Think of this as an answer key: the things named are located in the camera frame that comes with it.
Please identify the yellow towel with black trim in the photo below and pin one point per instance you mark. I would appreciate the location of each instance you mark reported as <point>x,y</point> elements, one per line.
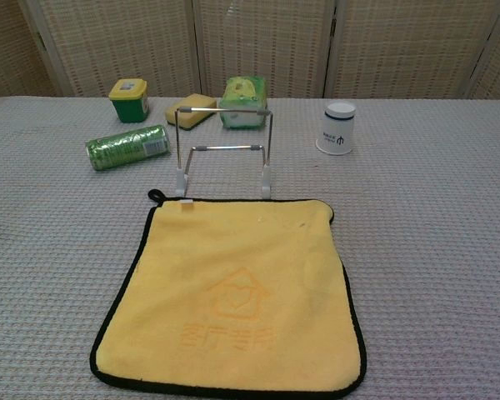
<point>233,271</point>

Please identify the green tissue pack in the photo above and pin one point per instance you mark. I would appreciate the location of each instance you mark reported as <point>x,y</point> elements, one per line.
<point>243,93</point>

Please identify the grey woven tablecloth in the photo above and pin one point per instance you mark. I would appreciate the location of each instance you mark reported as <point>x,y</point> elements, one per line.
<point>421,250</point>

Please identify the yellow sponge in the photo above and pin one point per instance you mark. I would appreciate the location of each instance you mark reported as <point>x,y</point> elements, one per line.
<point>189,109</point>

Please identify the woven folding screen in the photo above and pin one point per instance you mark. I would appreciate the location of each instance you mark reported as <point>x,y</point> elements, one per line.
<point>121,46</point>

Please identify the green container with yellow lid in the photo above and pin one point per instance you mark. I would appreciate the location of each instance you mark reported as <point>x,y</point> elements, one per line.
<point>129,104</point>

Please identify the green drink can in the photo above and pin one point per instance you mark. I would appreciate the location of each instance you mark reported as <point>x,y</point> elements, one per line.
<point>125,146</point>

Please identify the white paper cup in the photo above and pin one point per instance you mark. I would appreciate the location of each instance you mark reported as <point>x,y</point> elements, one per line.
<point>336,129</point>

